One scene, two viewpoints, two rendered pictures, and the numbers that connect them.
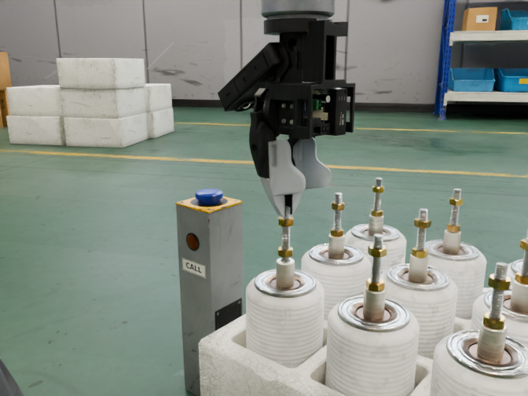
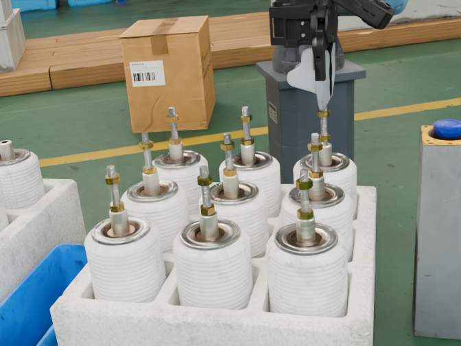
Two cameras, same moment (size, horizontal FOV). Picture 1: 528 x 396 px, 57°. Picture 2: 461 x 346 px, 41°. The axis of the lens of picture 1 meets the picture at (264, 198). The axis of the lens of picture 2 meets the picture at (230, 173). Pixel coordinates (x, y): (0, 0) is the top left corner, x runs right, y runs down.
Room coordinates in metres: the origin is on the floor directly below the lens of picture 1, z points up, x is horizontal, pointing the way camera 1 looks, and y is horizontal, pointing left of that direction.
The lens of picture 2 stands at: (1.28, -0.51, 0.61)
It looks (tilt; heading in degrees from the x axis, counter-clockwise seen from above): 23 degrees down; 156
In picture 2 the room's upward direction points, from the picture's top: 5 degrees counter-clockwise
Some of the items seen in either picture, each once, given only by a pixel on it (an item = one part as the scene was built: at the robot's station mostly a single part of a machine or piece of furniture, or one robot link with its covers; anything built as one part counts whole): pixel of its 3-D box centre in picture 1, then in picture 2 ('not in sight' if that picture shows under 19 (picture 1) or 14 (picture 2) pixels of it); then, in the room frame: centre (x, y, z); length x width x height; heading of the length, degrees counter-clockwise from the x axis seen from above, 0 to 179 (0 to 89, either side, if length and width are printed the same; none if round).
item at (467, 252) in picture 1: (450, 251); (210, 234); (0.66, -0.27, 0.25); 0.08 x 0.08 x 0.01
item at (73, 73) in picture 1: (103, 72); not in sight; (3.27, 1.04, 0.45); 0.39 x 0.39 x 0.18; 77
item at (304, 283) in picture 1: (284, 283); (324, 163); (0.55, -0.03, 0.25); 0.08 x 0.08 x 0.01
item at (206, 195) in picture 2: (454, 215); (206, 195); (0.66, -0.27, 0.30); 0.01 x 0.01 x 0.08
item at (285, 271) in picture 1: (285, 273); (324, 154); (0.55, -0.03, 0.26); 0.02 x 0.02 x 0.03
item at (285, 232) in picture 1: (285, 237); (324, 125); (0.55, -0.03, 0.31); 0.01 x 0.01 x 0.08
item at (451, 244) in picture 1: (451, 242); (209, 224); (0.66, -0.27, 0.26); 0.02 x 0.02 x 0.03
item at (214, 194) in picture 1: (209, 198); (448, 130); (0.69, 0.08, 0.32); 0.04 x 0.04 x 0.02
